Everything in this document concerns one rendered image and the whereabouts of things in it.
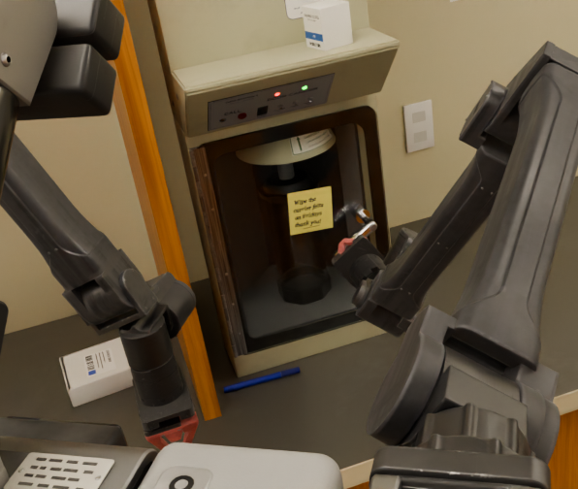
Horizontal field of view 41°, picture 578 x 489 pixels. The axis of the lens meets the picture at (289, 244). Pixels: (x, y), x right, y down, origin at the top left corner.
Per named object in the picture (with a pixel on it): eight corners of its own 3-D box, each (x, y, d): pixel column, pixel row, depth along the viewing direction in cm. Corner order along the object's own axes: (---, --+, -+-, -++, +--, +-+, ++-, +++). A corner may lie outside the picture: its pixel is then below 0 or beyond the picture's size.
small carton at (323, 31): (306, 47, 117) (301, 6, 114) (335, 39, 119) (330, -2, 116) (324, 51, 113) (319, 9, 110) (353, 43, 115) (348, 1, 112)
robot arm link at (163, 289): (67, 302, 94) (118, 278, 90) (110, 254, 104) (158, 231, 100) (125, 376, 98) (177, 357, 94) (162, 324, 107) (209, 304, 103)
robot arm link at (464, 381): (442, 414, 44) (527, 459, 44) (457, 314, 53) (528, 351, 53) (370, 505, 49) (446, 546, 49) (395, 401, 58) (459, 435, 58)
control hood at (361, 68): (182, 134, 121) (169, 71, 116) (376, 88, 127) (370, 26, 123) (197, 157, 111) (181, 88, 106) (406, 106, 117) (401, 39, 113)
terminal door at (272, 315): (237, 355, 140) (191, 146, 122) (395, 309, 145) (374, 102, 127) (238, 357, 139) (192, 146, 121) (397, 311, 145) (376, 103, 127)
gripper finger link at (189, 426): (199, 430, 107) (184, 375, 103) (210, 464, 101) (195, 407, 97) (150, 446, 106) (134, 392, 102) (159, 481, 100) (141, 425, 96)
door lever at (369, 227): (331, 252, 136) (322, 243, 134) (371, 215, 135) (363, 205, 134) (341, 265, 131) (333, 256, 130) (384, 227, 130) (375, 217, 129)
